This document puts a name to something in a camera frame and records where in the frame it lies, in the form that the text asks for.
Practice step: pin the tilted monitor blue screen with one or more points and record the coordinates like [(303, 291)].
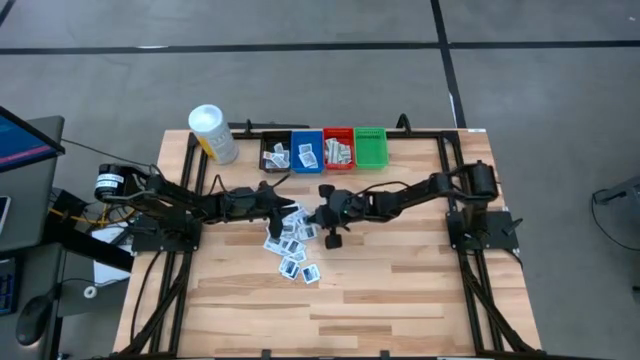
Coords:
[(20, 142)]

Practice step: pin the black frame crossbar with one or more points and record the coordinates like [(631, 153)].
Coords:
[(280, 126)]

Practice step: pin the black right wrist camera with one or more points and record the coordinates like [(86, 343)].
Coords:
[(361, 200)]

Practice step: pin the black table edge clamp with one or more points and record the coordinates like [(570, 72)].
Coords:
[(384, 356), (266, 356)]

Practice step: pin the black power box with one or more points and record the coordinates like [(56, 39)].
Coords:
[(67, 202)]

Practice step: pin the green print packet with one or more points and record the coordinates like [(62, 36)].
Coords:
[(329, 151), (338, 152)]

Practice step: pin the orange print ointment packet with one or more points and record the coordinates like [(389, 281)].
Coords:
[(347, 154)]

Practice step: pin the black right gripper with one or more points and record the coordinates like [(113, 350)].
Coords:
[(350, 215)]

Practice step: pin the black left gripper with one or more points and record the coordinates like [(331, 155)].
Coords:
[(245, 207)]

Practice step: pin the green plastic basket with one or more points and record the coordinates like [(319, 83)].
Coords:
[(372, 150)]

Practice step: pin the white table corner label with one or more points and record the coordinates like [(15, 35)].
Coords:
[(477, 130)]

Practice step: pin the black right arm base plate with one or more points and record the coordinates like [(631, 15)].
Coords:
[(502, 240)]

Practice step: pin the white paper sheet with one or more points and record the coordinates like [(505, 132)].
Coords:
[(110, 274)]

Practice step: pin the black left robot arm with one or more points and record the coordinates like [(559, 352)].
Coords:
[(165, 200)]

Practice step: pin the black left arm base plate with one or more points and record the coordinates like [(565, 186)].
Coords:
[(145, 242)]

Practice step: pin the blue plastic basket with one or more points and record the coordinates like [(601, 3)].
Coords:
[(316, 136)]

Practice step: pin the white tape roll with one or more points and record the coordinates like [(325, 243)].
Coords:
[(85, 292)]

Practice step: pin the black computer mouse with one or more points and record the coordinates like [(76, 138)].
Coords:
[(34, 320)]

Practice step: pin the black keyboard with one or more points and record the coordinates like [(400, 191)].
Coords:
[(7, 287)]

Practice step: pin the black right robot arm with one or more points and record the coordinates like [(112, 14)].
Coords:
[(425, 190)]

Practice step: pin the white-edged smartphone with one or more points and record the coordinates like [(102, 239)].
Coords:
[(3, 215)]

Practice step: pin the black aluminium frame strut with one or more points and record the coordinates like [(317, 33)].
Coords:
[(157, 310), (492, 309)]

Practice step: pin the white wipes canister yellow label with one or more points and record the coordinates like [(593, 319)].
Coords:
[(215, 135)]

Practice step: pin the grey side desk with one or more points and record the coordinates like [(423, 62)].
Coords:
[(30, 210)]

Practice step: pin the black aluminium table frame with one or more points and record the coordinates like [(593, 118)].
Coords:
[(425, 134)]

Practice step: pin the black frame hook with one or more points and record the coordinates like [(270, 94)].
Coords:
[(403, 117)]

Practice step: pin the red plastic basket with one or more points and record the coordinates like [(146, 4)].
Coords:
[(345, 134)]

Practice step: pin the grey stand foot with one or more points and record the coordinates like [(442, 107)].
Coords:
[(620, 192)]

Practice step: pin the black desk support beam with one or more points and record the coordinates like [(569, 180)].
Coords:
[(90, 247)]

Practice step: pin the black plastic basket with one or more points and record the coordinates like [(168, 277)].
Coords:
[(267, 137)]

